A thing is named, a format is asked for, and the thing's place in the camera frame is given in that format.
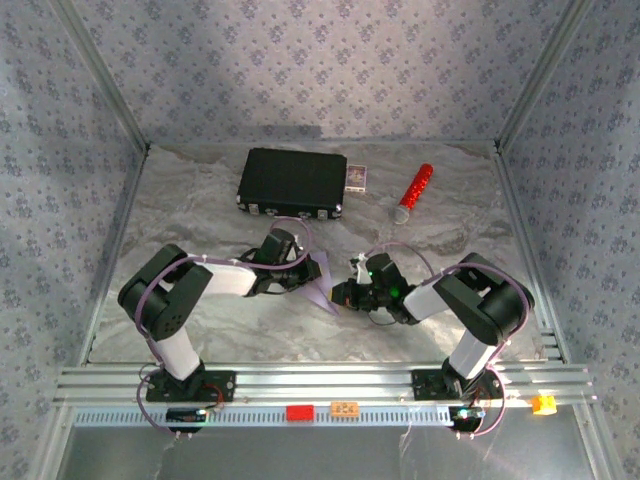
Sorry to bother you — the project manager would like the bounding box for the aluminium frame post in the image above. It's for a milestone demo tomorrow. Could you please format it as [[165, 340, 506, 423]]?
[[494, 0, 596, 151]]

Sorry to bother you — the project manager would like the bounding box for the grey slotted cable duct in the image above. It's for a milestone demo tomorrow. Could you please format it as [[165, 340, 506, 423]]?
[[72, 405, 486, 427]]

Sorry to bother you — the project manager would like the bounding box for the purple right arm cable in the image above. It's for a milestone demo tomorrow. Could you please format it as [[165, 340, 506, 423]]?
[[349, 242, 536, 441]]

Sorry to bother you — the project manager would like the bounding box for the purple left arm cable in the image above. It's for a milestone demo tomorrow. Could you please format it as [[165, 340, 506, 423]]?
[[133, 217, 314, 442]]

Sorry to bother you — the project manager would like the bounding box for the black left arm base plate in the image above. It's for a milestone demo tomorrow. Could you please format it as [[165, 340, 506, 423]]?
[[144, 368, 237, 404]]

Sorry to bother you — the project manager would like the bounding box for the lilac paper sheet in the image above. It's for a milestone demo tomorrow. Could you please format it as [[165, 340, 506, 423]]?
[[299, 251, 341, 316]]

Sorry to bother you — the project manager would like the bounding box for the aluminium mounting rail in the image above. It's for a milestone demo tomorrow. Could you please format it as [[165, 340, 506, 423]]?
[[52, 329, 599, 406]]

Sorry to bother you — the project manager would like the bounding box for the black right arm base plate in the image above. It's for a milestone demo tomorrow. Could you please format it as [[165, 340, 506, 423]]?
[[410, 368, 504, 401]]

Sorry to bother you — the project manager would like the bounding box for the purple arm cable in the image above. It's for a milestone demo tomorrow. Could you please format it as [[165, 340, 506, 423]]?
[[349, 242, 536, 441], [133, 217, 314, 442]]

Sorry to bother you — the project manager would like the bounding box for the small printed card box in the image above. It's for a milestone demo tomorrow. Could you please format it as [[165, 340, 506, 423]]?
[[344, 163, 370, 194]]

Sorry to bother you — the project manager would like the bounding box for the yellow plastic block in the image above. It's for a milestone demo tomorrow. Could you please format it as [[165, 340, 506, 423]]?
[[530, 394, 558, 416]]

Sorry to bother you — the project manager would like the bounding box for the black hard case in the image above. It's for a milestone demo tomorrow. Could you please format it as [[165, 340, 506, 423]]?
[[235, 147, 349, 222]]

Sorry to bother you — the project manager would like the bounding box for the aluminium table side rail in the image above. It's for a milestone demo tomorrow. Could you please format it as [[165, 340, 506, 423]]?
[[492, 142, 571, 364], [77, 144, 151, 366]]

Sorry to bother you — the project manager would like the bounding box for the red toy microphone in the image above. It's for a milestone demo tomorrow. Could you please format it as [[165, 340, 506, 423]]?
[[389, 163, 435, 225]]

